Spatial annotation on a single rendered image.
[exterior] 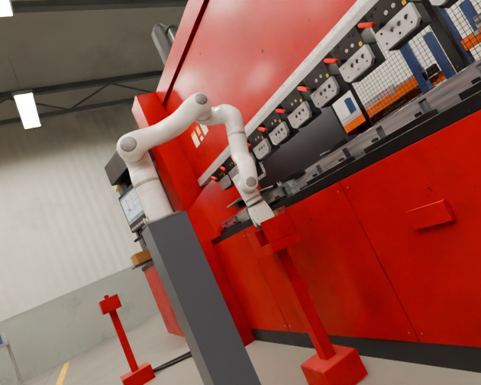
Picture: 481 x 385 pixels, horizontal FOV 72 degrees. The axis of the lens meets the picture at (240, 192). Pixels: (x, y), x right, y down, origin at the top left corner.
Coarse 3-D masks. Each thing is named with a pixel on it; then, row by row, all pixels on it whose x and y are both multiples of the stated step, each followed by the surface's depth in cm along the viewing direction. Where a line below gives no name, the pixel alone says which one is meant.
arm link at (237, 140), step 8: (232, 136) 160; (240, 136) 160; (232, 144) 160; (240, 144) 159; (232, 152) 160; (240, 152) 158; (248, 152) 161; (240, 160) 153; (248, 160) 152; (240, 168) 150; (248, 168) 150; (256, 168) 153; (240, 176) 150; (248, 176) 149; (256, 176) 150; (240, 184) 153; (248, 184) 148; (256, 184) 149; (248, 192) 154
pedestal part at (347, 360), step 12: (336, 348) 159; (348, 348) 153; (312, 360) 158; (324, 360) 153; (336, 360) 148; (348, 360) 147; (360, 360) 149; (312, 372) 150; (324, 372) 142; (336, 372) 144; (348, 372) 146; (360, 372) 148; (312, 384) 154; (324, 384) 144; (336, 384) 142; (348, 384) 144
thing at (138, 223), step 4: (132, 184) 285; (128, 188) 292; (124, 192) 298; (120, 196) 306; (140, 204) 283; (140, 216) 287; (144, 216) 283; (136, 220) 295; (140, 220) 289; (128, 224) 307; (132, 224) 301; (136, 224) 296; (140, 224) 290; (144, 224) 287; (132, 228) 303; (136, 228) 298; (140, 228) 301; (132, 232) 305
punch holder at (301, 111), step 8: (296, 88) 162; (288, 96) 169; (296, 96) 164; (304, 96) 162; (288, 104) 170; (296, 104) 166; (304, 104) 161; (312, 104) 163; (296, 112) 167; (304, 112) 163; (312, 112) 162; (320, 112) 164; (296, 120) 169; (304, 120) 164; (312, 120) 170
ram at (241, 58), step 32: (224, 0) 187; (256, 0) 167; (288, 0) 151; (320, 0) 137; (352, 0) 126; (224, 32) 196; (256, 32) 174; (288, 32) 156; (320, 32) 142; (192, 64) 237; (224, 64) 205; (256, 64) 182; (288, 64) 162; (224, 96) 216; (256, 96) 190; (192, 128) 268; (224, 128) 228; (192, 160) 286; (224, 160) 242
